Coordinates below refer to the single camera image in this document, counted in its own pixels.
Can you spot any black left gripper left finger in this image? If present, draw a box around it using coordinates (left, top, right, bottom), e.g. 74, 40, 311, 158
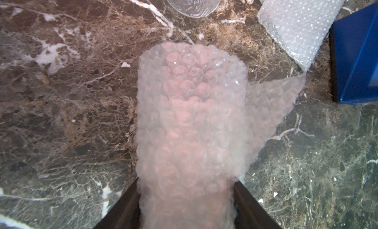
94, 179, 140, 229

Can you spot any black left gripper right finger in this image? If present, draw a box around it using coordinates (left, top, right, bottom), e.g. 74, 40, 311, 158
234, 181, 282, 229

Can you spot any bubble wrap pile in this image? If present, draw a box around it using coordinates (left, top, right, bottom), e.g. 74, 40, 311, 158
136, 42, 306, 229

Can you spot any back bubble wrap sheet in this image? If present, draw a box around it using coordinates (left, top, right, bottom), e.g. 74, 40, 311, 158
258, 0, 345, 72

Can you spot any blue tape dispenser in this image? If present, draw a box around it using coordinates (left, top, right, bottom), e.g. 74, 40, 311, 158
329, 3, 378, 105

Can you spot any clear textured glass vase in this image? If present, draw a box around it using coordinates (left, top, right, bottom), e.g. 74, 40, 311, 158
167, 0, 221, 18

